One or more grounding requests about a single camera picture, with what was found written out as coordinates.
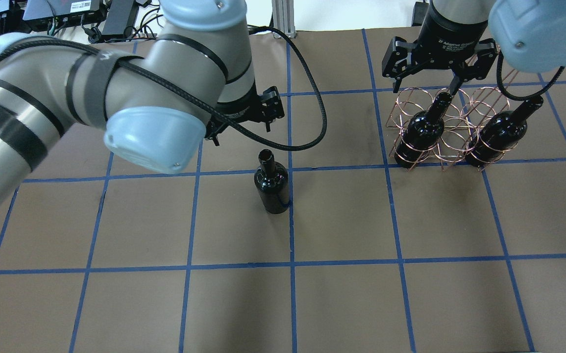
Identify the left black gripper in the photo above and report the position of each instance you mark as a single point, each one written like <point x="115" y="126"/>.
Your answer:
<point x="241" y="110"/>

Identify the copper wire wine basket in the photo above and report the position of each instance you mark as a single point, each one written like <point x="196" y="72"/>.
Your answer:
<point x="468" y="113"/>

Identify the black bottle in basket right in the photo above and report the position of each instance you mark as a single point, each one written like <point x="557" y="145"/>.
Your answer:
<point x="501" y="133"/>

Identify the aluminium frame post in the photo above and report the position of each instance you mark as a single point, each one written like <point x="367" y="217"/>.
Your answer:
<point x="283" y="17"/>

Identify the black bottle in basket left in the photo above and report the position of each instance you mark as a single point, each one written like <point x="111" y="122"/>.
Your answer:
<point x="423" y="132"/>

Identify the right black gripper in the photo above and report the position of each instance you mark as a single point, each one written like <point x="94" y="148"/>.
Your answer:
<point x="452" y="33"/>

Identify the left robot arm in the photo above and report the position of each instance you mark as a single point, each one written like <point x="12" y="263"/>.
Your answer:
<point x="196" y="80"/>

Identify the black wine bottle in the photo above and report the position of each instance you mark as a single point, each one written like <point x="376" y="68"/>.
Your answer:
<point x="271" y="180"/>

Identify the black bottle in basket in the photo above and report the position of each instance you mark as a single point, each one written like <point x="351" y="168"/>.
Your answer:
<point x="501" y="133"/>
<point x="423" y="132"/>

